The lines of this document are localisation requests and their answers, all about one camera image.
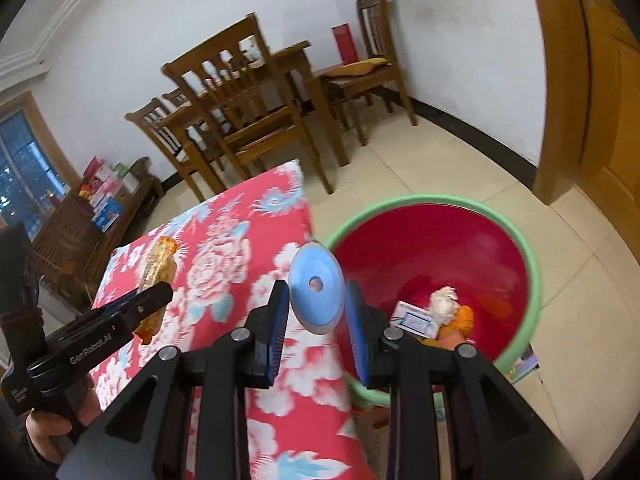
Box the wooden dining chair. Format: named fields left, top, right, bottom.
left=125, top=98, right=224, bottom=202
left=162, top=13, right=334, bottom=194

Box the crumpled white paper ball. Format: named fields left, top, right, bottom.
left=427, top=286, right=460, bottom=326

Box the wooden bench sofa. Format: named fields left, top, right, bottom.
left=32, top=157, right=164, bottom=312

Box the right wooden chair with cushion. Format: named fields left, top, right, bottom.
left=320, top=0, right=418, bottom=146

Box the near wooden dining chair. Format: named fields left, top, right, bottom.
left=162, top=13, right=334, bottom=194

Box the teal cardboard box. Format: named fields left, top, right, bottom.
left=390, top=301, right=439, bottom=339

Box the red bin with green rim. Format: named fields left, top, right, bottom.
left=324, top=193, right=544, bottom=410

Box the red gift bag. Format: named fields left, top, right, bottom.
left=332, top=23, right=359, bottom=65

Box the magazine under bin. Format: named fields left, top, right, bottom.
left=506, top=344, right=539, bottom=385

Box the wooden door frame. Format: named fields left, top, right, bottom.
left=533, top=0, right=639, bottom=255

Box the window with blue glass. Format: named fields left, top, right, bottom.
left=0, top=91, right=79, bottom=237

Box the left wooden dining chair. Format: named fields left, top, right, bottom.
left=125, top=98, right=224, bottom=202

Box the stack of gift boxes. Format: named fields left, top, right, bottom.
left=78, top=157, right=140, bottom=233

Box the orange snack wrapper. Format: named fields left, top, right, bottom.
left=134, top=236, right=179, bottom=344

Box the blue plastic tape disc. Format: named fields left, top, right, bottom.
left=288, top=242, right=345, bottom=335

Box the wooden dining table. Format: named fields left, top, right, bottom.
left=158, top=20, right=349, bottom=194

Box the left hand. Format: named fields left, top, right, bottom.
left=25, top=375, right=102, bottom=466

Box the red floral tablecloth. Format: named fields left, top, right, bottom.
left=91, top=160, right=372, bottom=479

